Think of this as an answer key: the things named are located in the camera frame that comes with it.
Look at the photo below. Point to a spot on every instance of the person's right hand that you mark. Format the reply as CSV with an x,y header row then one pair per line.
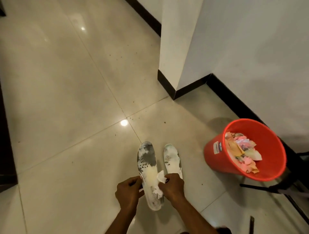
x,y
174,189

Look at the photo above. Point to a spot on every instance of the person's left hand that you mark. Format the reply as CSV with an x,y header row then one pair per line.
x,y
126,194

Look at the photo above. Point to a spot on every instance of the person's right fingers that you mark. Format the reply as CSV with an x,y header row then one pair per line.
x,y
171,178

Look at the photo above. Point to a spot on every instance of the person's left thumb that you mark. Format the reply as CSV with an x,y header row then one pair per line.
x,y
136,180

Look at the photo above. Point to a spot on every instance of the white tissue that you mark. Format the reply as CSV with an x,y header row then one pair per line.
x,y
160,178

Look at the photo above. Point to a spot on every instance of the white insole with green edge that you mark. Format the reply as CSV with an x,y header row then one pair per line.
x,y
171,159

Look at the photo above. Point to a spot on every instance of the white insole with grey stain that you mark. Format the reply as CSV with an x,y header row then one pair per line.
x,y
147,164

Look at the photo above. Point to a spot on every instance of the person's left forearm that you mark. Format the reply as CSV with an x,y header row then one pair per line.
x,y
120,223

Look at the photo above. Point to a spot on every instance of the person's right forearm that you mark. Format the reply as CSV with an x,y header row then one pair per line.
x,y
192,219

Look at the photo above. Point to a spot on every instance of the white label on bucket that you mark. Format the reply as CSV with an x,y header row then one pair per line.
x,y
217,147

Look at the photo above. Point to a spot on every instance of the crumpled paper trash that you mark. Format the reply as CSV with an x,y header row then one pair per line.
x,y
242,151

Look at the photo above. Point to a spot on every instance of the dark flat stick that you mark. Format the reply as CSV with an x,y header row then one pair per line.
x,y
251,225

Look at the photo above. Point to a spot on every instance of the red plastic bucket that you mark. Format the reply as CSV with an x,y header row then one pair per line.
x,y
270,147

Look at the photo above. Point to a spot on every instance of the black metal stand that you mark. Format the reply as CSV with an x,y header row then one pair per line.
x,y
287,185

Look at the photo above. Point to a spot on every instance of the dark wooden furniture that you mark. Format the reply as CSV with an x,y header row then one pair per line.
x,y
6,156

